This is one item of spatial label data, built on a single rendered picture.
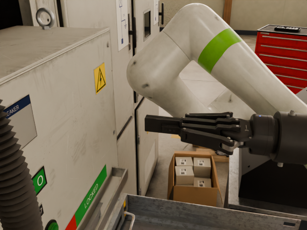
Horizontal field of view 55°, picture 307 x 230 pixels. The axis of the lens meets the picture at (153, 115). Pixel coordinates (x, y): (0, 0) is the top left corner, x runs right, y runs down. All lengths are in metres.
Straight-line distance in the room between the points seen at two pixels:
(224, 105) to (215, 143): 0.53
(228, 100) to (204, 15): 0.39
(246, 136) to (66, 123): 0.31
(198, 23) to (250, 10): 7.71
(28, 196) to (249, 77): 0.55
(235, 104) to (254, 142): 0.52
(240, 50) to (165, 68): 0.18
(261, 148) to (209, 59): 0.27
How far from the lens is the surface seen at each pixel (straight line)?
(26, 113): 0.40
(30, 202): 0.26
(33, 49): 0.50
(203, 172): 2.34
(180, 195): 2.10
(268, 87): 0.70
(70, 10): 0.89
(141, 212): 0.92
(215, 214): 0.88
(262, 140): 0.54
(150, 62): 0.74
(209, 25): 0.74
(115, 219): 0.81
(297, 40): 3.46
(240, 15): 8.44
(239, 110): 1.05
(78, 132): 0.54
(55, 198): 0.50
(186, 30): 0.74
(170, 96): 0.80
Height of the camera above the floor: 1.50
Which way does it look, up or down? 26 degrees down
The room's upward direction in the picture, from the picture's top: straight up
